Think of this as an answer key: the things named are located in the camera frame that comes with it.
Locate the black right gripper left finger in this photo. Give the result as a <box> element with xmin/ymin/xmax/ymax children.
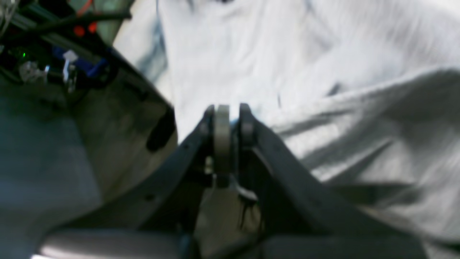
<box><xmin>36</xmin><ymin>105</ymin><xmax>216</xmax><ymax>259</ymax></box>

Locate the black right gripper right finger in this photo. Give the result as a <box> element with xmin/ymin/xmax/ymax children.
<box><xmin>239</xmin><ymin>104</ymin><xmax>427</xmax><ymax>259</ymax></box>

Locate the orange cable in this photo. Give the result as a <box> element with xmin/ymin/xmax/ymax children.
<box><xmin>72</xmin><ymin>0</ymin><xmax>99</xmax><ymax>36</ymax></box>

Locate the grey t-shirt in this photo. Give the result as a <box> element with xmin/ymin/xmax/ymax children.
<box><xmin>114</xmin><ymin>0</ymin><xmax>460</xmax><ymax>259</ymax></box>

